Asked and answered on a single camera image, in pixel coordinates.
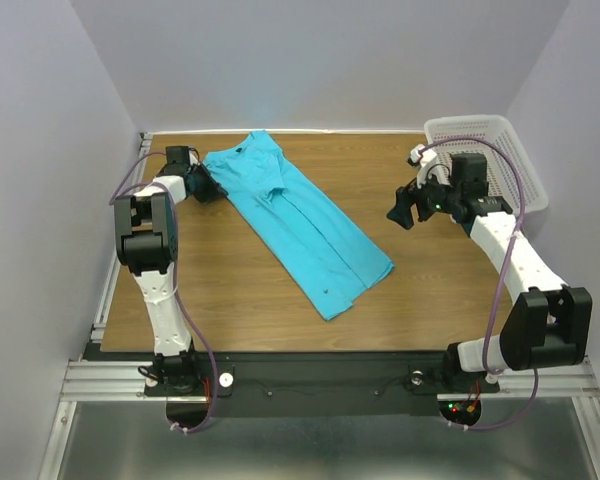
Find turquoise t-shirt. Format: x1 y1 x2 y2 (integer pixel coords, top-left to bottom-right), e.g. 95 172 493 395
204 131 394 321

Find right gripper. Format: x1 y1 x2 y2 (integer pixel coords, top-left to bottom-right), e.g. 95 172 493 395
385 163 462 229

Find aluminium frame rail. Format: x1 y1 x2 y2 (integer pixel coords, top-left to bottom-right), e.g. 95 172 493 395
60 361 600 402

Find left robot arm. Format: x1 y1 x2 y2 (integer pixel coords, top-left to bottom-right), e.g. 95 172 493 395
109 146 227 395

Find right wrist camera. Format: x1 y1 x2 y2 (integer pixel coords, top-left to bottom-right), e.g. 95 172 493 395
407 144 439 188

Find white plastic basket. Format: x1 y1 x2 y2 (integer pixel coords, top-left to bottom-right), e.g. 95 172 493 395
424 114 549 213

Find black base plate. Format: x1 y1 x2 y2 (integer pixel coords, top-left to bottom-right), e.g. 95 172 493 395
142 351 501 419

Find left aluminium side rail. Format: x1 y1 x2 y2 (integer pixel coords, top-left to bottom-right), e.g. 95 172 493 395
89 132 154 343

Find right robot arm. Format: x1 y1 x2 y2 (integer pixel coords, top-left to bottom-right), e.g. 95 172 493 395
387 145 593 390

